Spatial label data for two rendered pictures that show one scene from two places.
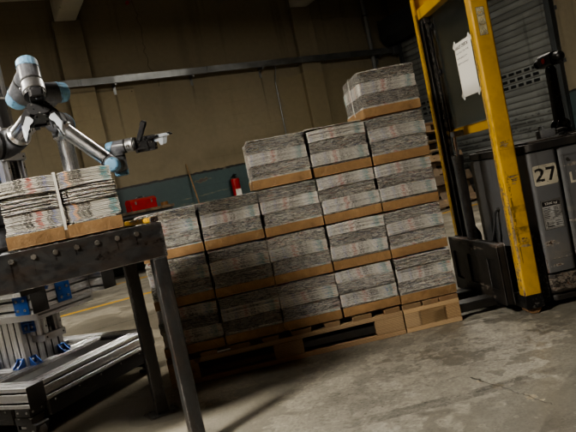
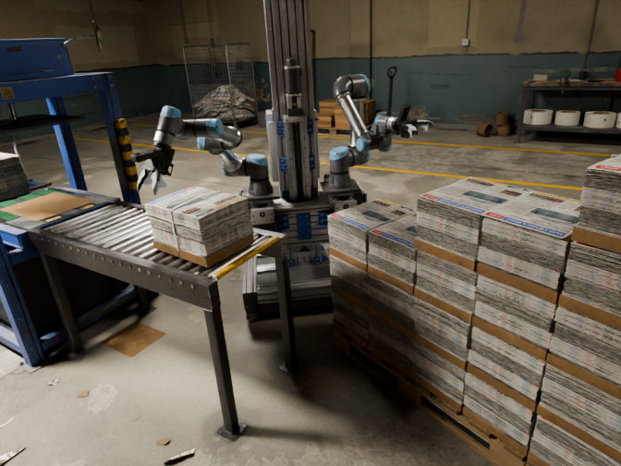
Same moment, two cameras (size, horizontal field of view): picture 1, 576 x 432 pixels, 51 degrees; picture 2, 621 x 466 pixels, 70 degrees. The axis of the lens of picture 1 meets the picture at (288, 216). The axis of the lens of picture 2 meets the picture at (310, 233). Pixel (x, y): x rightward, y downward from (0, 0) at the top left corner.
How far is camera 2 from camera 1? 2.13 m
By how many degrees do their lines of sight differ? 61
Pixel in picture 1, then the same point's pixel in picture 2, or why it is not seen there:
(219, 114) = not seen: outside the picture
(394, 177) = (582, 337)
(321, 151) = (495, 249)
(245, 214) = (403, 263)
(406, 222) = (573, 396)
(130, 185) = not seen: outside the picture
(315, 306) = (439, 382)
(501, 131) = not seen: outside the picture
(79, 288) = (321, 233)
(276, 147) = (446, 216)
